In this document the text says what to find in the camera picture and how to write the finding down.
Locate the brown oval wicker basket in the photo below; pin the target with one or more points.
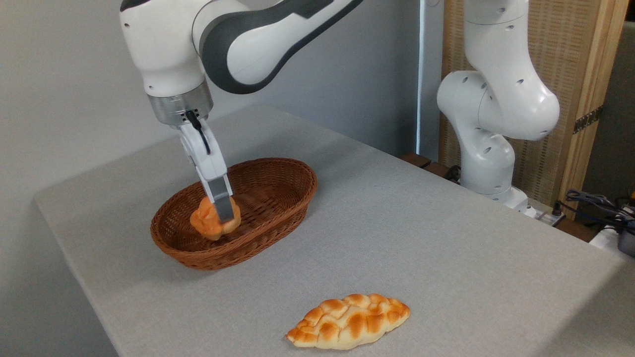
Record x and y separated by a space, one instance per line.
268 208

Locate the metal screen hinge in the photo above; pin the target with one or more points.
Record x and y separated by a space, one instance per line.
588 119

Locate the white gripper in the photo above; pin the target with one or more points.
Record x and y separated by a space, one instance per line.
201 148

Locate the round orange bread roll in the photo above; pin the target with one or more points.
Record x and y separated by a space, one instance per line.
206 225

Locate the white vertical frame strip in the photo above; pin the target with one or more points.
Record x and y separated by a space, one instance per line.
430 74

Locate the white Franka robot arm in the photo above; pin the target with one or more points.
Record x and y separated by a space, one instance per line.
168 44

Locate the long braided bread loaf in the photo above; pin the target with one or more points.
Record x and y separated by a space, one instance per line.
347 321

